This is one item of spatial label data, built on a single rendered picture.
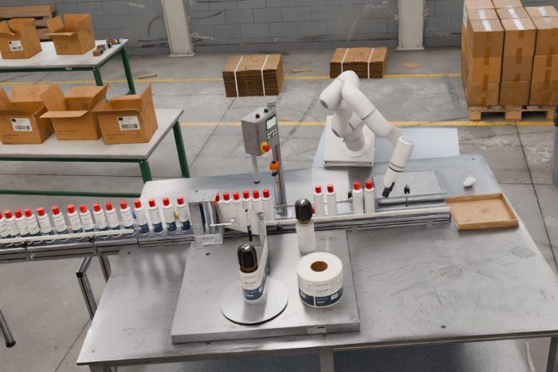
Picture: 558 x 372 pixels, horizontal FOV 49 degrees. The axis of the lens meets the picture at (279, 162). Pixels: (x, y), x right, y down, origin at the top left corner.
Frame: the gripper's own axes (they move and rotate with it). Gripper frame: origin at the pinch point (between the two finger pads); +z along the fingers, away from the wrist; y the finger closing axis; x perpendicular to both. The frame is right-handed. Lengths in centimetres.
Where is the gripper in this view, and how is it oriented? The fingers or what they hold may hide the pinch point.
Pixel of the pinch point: (385, 193)
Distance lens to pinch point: 320.5
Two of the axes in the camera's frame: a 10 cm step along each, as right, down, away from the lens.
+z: -2.5, 8.5, 4.6
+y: -0.1, 4.7, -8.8
